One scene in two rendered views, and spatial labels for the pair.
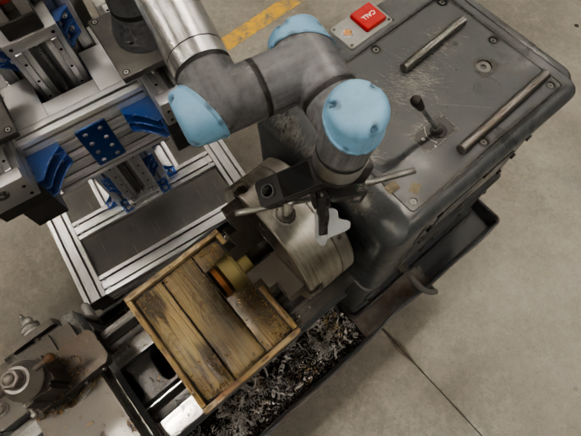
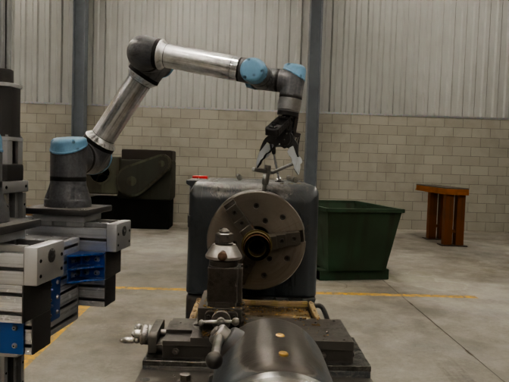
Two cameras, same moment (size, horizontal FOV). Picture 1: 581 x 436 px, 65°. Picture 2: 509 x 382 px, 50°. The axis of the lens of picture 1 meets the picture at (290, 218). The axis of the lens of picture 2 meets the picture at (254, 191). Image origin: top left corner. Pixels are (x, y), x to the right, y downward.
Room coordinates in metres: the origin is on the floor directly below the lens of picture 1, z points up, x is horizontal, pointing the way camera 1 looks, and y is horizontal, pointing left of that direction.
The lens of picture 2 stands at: (-0.72, 1.42, 1.33)
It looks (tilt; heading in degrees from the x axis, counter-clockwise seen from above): 3 degrees down; 308
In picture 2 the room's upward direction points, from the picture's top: 2 degrees clockwise
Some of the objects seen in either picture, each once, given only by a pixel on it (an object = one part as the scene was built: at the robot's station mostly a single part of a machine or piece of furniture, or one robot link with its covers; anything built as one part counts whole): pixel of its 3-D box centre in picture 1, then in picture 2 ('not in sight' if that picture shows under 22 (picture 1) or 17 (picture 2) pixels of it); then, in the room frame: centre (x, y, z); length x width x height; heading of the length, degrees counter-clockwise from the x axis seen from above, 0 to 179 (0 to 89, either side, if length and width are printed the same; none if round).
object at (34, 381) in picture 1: (20, 380); (223, 251); (0.05, 0.53, 1.13); 0.08 x 0.08 x 0.03
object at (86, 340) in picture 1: (66, 375); (223, 311); (0.07, 0.51, 0.99); 0.20 x 0.10 x 0.05; 129
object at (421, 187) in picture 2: not in sight; (439, 213); (2.82, -8.68, 0.50); 1.61 x 0.44 x 1.00; 129
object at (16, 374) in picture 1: (10, 379); (224, 236); (0.05, 0.53, 1.17); 0.04 x 0.04 x 0.03
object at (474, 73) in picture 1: (399, 134); (249, 229); (0.63, -0.28, 1.06); 0.59 x 0.48 x 0.39; 129
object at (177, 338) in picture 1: (212, 316); (254, 319); (0.21, 0.21, 0.89); 0.36 x 0.30 x 0.04; 39
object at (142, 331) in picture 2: (27, 322); (136, 333); (0.20, 0.65, 0.95); 0.07 x 0.04 x 0.04; 39
